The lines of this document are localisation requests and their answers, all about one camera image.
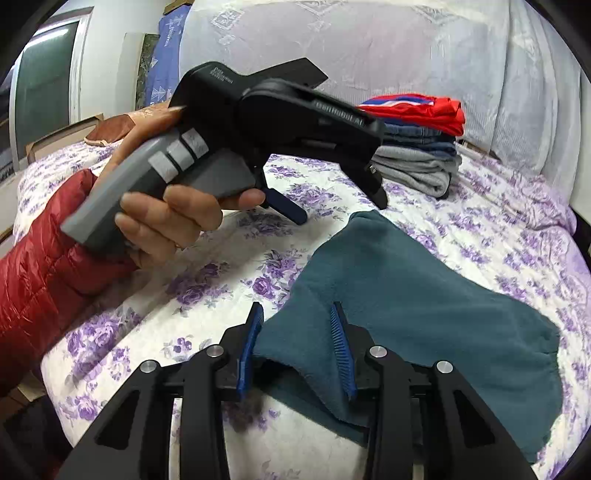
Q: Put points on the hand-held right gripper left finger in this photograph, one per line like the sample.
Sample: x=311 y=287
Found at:
x=249 y=341

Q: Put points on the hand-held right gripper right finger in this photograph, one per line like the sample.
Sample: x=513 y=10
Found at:
x=341 y=355

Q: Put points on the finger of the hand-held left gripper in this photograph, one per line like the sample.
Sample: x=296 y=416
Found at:
x=374 y=189
x=286 y=207

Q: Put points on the teal pants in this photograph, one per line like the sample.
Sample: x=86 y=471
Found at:
x=415 y=314

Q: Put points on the person's left forearm red sleeve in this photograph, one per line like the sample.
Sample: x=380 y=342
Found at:
x=41 y=277

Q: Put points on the folded grey pants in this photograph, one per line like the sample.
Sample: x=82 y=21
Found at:
x=415 y=170

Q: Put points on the person's left hand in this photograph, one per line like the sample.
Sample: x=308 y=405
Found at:
x=175 y=217

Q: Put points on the folded blue jeans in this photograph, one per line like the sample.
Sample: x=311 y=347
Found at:
x=415 y=136

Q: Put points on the folded red white blue garment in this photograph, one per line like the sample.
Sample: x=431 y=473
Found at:
x=429 y=115

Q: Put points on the blue printed cloth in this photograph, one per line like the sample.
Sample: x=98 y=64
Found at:
x=166 y=55

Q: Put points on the purple floral bed sheet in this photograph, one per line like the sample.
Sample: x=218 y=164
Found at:
x=485 y=230

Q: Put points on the green printed board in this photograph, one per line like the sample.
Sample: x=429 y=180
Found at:
x=145 y=69

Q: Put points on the brown cardboard box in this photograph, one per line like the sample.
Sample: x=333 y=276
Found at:
x=178 y=5

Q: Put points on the white lace cover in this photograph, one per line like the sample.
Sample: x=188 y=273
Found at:
x=415 y=46

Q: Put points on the flat cardboard box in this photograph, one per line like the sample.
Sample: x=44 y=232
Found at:
x=55 y=136

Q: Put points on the glass window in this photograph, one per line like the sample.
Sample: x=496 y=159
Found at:
x=46 y=83

